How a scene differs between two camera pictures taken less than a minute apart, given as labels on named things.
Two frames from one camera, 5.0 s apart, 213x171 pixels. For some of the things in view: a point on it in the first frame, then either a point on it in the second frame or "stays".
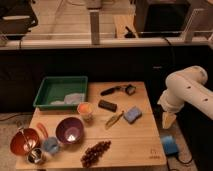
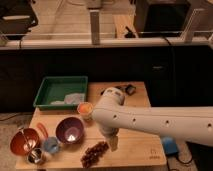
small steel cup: [35, 155] stays
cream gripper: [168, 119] -> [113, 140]
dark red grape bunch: [93, 154] stays
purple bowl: [69, 130] stays
